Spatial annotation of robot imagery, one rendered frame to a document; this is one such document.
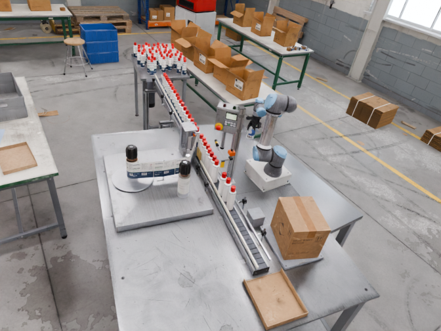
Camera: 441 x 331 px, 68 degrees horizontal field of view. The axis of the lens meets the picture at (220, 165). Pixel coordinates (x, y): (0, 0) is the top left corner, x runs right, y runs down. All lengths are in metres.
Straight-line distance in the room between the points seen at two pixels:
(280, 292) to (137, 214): 1.04
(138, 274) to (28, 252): 1.55
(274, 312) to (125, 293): 0.83
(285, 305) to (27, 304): 1.98
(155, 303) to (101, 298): 1.08
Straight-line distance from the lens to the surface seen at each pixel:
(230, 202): 2.30
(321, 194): 2.82
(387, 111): 6.19
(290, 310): 2.04
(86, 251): 3.27
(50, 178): 2.91
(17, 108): 3.56
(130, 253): 2.15
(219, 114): 2.34
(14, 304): 3.13
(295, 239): 2.06
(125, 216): 2.28
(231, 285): 2.04
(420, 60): 7.50
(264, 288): 2.07
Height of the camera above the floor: 2.53
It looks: 37 degrees down
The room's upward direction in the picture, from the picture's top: 9 degrees clockwise
